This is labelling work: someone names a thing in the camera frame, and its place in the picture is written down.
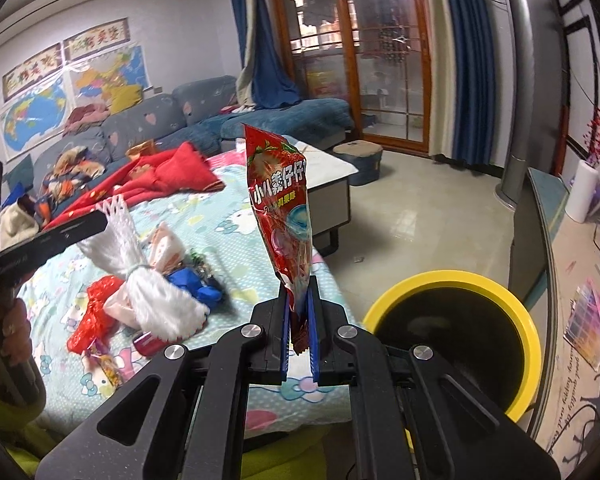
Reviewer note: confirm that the blue round footstool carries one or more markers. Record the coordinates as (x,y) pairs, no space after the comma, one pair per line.
(365,156)

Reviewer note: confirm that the white paper towel roll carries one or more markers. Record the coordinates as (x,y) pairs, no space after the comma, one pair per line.
(582,192)

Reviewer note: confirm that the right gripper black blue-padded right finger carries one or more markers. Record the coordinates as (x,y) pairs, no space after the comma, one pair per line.
(415,415)

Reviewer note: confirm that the white coffee table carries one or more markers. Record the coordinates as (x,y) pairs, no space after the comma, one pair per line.
(327,178)

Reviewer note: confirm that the left hand with painted nails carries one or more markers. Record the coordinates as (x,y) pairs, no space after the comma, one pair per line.
(17,344)

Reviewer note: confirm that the blue plastic wrapper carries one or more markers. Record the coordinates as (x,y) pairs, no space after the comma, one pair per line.
(207,291)

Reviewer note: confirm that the clothes pile on sofa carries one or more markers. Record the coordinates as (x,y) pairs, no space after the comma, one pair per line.
(73,169)

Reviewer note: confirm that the yellow rimmed black trash bin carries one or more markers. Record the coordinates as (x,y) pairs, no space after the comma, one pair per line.
(476,324)

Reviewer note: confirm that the blue curtain left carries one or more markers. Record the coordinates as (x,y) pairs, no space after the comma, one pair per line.
(262,81)

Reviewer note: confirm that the blue curtain right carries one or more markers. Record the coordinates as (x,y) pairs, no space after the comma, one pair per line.
(475,82)

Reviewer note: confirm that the grey standing air conditioner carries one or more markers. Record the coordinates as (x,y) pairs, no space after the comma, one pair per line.
(537,35)

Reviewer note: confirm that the red plastic bag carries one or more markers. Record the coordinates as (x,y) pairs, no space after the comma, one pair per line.
(96,324)

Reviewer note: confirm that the blue curtain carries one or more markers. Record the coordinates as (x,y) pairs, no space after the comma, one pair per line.
(262,81)
(475,82)

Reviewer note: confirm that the blue grey sofa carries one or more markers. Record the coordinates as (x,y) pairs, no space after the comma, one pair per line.
(196,112)

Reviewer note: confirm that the colourful bead box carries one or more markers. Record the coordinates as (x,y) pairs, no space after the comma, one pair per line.
(583,326)

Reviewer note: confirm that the red snack wrapper bag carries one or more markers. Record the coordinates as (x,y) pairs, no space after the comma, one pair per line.
(276,179)

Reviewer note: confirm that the china map poster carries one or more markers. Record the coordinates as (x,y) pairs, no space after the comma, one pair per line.
(94,79)

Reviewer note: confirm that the tv cabinet with mat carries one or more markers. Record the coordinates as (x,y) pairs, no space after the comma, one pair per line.
(550,257)

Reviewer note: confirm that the wooden glass sliding door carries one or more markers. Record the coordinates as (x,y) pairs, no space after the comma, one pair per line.
(374,54)

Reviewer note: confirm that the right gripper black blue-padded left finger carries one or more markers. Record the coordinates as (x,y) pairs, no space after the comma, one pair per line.
(183,415)

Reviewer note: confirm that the world map poster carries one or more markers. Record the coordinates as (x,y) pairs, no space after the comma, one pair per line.
(37,115)

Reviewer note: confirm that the Hello Kitty light blue blanket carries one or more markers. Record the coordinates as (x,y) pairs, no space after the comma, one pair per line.
(220,226)

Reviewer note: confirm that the red blanket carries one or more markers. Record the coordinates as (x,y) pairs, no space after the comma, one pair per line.
(149,177)

